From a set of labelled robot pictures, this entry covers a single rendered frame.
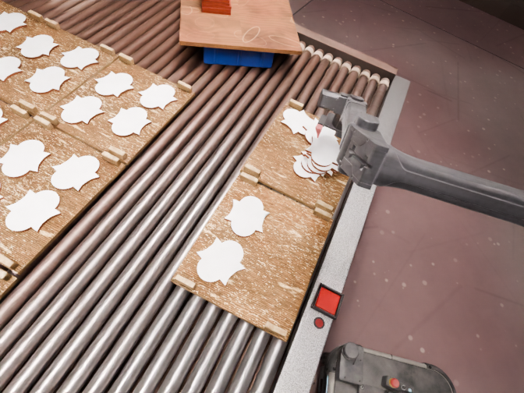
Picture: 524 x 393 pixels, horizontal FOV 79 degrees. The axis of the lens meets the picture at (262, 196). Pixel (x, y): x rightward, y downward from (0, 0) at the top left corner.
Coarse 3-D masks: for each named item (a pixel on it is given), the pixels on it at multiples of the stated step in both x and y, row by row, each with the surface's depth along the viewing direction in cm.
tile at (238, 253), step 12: (216, 240) 93; (228, 240) 94; (204, 252) 90; (216, 252) 91; (228, 252) 92; (240, 252) 92; (204, 264) 89; (216, 264) 89; (228, 264) 90; (240, 264) 90; (204, 276) 87; (216, 276) 87; (228, 276) 88
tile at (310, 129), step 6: (306, 126) 122; (312, 126) 122; (324, 126) 124; (306, 132) 120; (312, 132) 121; (324, 132) 123; (330, 132) 124; (306, 138) 119; (318, 138) 120; (336, 138) 123
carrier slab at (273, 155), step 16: (272, 128) 122; (288, 128) 123; (272, 144) 117; (288, 144) 118; (304, 144) 120; (256, 160) 112; (272, 160) 113; (288, 160) 115; (256, 176) 108; (272, 176) 110; (288, 176) 111; (336, 176) 114; (288, 192) 107; (304, 192) 108; (320, 192) 110; (336, 192) 111
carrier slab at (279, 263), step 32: (256, 192) 105; (224, 224) 97; (288, 224) 101; (320, 224) 103; (192, 256) 90; (256, 256) 93; (288, 256) 95; (224, 288) 87; (256, 288) 89; (288, 288) 90; (256, 320) 84; (288, 320) 85
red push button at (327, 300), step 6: (324, 288) 93; (324, 294) 92; (330, 294) 92; (336, 294) 92; (318, 300) 90; (324, 300) 91; (330, 300) 91; (336, 300) 91; (318, 306) 89; (324, 306) 90; (330, 306) 90; (336, 306) 90; (330, 312) 89
